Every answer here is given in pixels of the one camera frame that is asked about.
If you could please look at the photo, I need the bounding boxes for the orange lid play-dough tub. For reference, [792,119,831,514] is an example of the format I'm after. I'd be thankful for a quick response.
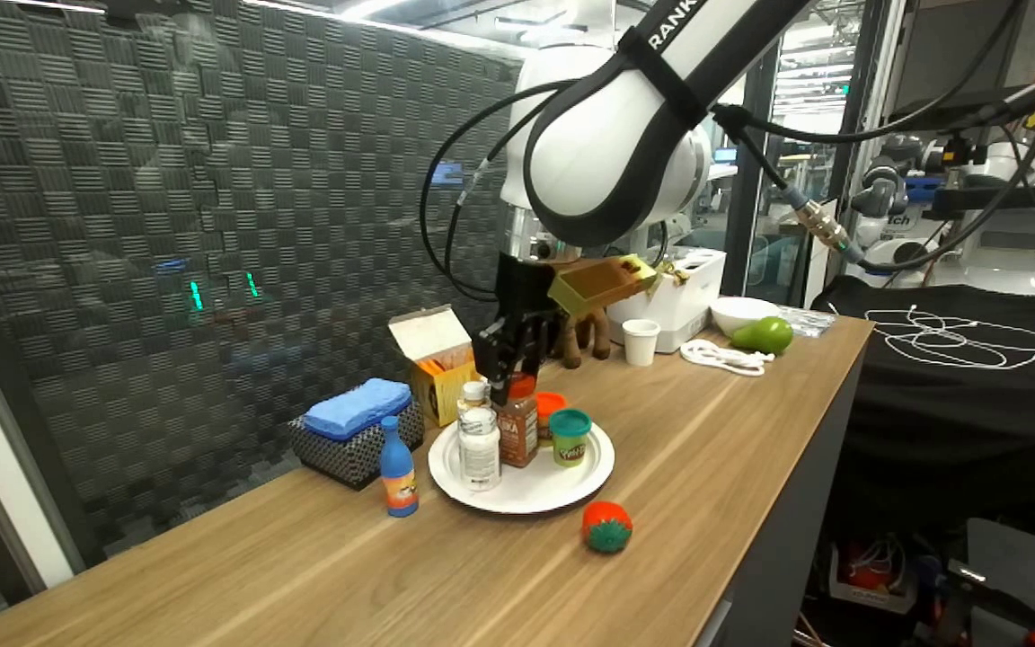
[531,387,570,441]

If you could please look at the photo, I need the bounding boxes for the red strawberry toy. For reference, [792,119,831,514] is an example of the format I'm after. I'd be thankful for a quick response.
[580,497,637,556]

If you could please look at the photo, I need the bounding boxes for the black table cloth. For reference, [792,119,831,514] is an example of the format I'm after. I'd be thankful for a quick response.
[808,274,1035,533]

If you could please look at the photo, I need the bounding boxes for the white paper plate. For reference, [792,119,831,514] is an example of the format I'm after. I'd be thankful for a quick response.
[423,411,618,522]

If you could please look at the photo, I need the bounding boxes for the white bowl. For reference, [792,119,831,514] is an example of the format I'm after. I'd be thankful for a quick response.
[707,294,788,345]

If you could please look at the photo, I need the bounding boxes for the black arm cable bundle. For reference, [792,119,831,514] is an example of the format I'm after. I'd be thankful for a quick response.
[707,0,1035,290]

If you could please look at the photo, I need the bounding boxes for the black looped gripper cable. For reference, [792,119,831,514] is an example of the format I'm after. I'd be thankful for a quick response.
[416,75,575,304]

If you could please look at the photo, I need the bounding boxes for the brown wrist camera block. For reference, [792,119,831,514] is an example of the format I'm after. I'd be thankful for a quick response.
[546,252,661,323]

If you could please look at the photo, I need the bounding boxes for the white grey background machine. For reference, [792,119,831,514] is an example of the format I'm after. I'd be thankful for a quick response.
[853,157,940,284]

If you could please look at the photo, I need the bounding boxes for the white pill bottle blue label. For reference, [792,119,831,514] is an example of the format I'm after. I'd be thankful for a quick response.
[454,406,505,490]

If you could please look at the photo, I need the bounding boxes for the white paper cup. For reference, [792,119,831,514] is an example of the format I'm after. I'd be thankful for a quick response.
[618,317,664,371]

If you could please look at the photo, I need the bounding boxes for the thin white cable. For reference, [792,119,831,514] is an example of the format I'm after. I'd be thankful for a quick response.
[862,302,1035,374]

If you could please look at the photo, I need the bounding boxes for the small blue squeeze bottle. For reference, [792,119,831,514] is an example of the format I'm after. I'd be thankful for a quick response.
[378,415,419,522]

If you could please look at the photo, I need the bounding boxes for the white bin red contents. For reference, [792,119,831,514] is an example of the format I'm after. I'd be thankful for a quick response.
[825,536,920,617]

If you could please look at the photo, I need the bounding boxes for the teal lid play-dough tub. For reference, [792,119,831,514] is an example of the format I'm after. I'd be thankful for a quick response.
[546,406,592,467]

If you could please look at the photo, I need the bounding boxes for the thick white cable coil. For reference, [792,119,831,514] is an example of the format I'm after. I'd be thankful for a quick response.
[677,333,775,382]

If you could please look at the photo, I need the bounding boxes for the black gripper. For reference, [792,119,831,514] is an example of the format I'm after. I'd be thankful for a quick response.
[472,249,567,406]

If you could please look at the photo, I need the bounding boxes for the green round fruit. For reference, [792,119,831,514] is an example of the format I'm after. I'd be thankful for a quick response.
[729,313,797,361]

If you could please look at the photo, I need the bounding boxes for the open yellow cardboard box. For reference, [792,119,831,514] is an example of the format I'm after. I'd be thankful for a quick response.
[383,302,481,431]

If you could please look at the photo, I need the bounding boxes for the blue folded cloth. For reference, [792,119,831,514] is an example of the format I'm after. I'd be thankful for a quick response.
[298,374,416,444]

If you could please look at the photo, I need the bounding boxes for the grey woven basket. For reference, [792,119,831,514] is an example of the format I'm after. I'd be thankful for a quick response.
[289,399,429,491]

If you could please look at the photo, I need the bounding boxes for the orange lid spice jar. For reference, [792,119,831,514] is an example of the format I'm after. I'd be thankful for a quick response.
[497,371,544,472]

